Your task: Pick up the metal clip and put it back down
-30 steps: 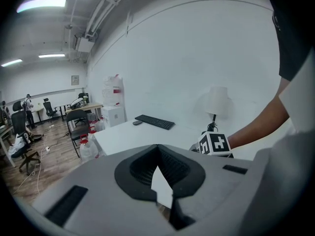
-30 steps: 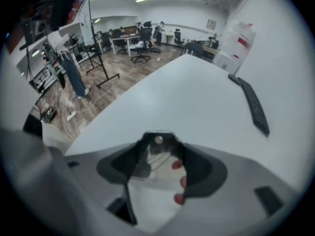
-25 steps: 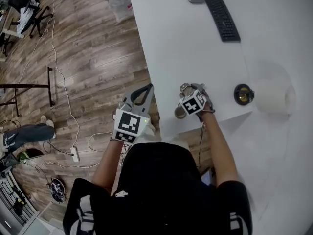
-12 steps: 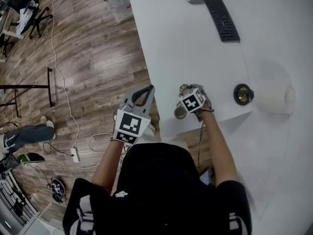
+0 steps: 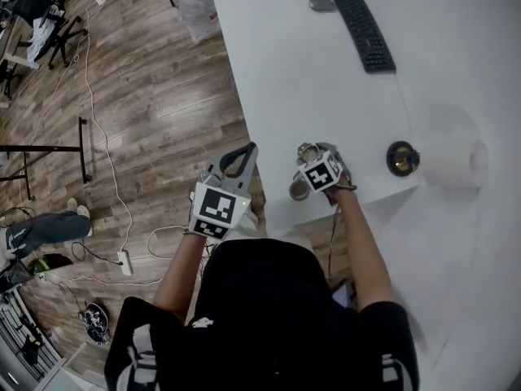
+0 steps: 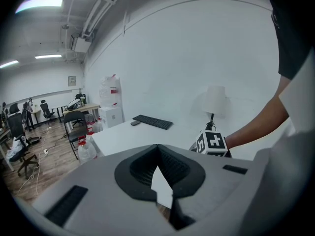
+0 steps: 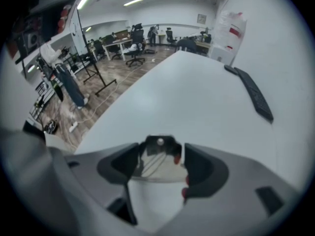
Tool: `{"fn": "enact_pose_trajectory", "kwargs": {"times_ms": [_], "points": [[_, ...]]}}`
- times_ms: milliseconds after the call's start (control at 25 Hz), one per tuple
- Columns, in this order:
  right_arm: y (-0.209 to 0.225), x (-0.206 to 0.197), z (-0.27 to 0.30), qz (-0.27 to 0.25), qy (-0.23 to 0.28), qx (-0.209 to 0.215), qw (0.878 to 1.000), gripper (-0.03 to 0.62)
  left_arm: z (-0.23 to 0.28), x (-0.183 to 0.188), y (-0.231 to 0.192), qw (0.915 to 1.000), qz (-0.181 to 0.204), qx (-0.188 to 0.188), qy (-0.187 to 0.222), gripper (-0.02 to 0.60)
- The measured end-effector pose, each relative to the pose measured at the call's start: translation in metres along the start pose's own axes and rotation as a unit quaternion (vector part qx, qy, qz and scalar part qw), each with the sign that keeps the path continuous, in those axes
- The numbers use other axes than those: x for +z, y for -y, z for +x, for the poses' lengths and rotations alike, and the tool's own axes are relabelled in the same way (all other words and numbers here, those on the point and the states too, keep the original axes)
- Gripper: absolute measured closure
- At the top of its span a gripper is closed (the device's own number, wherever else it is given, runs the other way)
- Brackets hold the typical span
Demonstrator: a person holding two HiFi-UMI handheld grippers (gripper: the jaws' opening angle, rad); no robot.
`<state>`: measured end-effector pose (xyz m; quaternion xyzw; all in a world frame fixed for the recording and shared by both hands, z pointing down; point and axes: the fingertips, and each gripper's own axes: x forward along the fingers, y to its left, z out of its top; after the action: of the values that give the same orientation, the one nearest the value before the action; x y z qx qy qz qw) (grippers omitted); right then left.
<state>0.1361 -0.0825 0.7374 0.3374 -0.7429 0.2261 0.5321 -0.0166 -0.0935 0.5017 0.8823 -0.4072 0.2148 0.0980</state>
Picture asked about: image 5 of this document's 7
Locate grey round cable grommet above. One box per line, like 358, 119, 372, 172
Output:
288, 179, 311, 202

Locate white cloth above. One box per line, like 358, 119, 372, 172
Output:
27, 16, 54, 63

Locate small metal part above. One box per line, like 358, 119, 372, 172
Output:
296, 142, 323, 166

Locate long white cable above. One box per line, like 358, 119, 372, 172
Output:
83, 0, 134, 256

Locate black floor cable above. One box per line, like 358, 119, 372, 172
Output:
71, 240, 123, 266

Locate black white printed bag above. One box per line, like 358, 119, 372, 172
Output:
81, 302, 110, 346

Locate water jugs with red caps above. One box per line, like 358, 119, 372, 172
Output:
178, 0, 223, 44

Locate thin white cable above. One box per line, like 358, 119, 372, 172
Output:
40, 273, 164, 287

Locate person's black printed shirt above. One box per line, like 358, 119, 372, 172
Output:
103, 237, 420, 391

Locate person's right forearm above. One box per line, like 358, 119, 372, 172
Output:
325, 171, 396, 313

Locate black office chair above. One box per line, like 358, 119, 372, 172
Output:
24, 0, 89, 71

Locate black keyboard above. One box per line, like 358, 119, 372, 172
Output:
324, 0, 397, 75

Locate black brass round object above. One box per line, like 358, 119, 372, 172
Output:
385, 139, 421, 177

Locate dark-top desk white legs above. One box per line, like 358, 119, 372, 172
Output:
0, 14, 42, 109

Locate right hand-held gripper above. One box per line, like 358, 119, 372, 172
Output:
296, 142, 345, 195

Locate black wire rack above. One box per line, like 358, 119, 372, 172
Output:
0, 291, 66, 382

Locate black metal stand frame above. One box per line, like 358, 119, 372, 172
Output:
0, 116, 91, 201

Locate black green curved object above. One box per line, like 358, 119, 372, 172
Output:
26, 253, 74, 276

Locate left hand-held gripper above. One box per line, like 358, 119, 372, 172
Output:
187, 141, 260, 241

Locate white power strip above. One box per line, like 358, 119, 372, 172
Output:
116, 250, 134, 277

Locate white looped cable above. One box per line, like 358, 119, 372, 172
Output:
147, 226, 192, 260

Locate person's left forearm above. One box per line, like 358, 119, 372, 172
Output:
152, 232, 208, 321

